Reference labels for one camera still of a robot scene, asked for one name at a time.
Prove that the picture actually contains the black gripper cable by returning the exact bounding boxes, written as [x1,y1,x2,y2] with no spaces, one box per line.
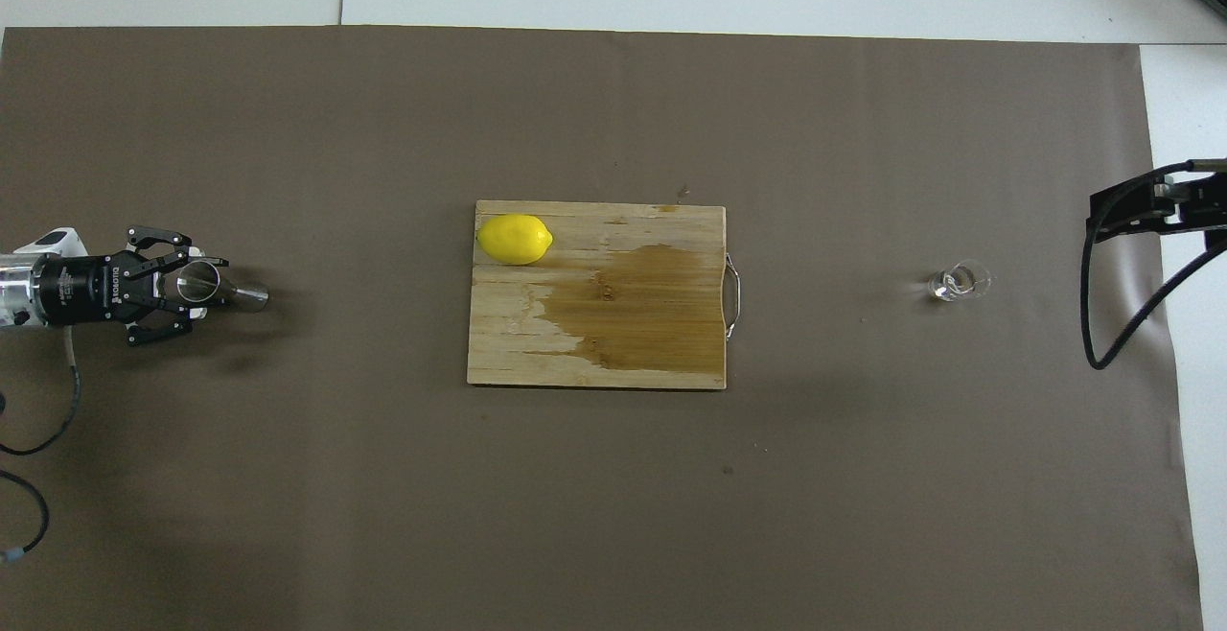
[0,329,82,567]
[1079,159,1227,373]

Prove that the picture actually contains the yellow lemon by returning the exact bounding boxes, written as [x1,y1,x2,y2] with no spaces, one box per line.
[476,214,555,266]

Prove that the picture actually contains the wooden cutting board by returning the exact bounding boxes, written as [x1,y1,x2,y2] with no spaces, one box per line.
[467,199,744,390]

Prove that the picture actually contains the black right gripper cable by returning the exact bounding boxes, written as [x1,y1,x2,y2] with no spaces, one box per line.
[1079,159,1227,373]

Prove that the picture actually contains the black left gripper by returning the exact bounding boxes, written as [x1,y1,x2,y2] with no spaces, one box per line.
[34,225,231,347]

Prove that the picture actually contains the brown paper table mat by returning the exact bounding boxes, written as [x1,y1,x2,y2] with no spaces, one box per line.
[0,25,1204,631]

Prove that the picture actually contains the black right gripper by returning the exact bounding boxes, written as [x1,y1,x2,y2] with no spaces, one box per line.
[1085,169,1227,250]

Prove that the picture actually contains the steel double jigger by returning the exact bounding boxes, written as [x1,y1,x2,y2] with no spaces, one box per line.
[177,260,270,313]

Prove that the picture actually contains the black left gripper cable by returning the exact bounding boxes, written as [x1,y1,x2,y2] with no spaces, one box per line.
[0,329,82,567]

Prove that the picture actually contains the small clear glass cup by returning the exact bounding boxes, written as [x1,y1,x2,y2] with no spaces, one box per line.
[928,260,993,303]

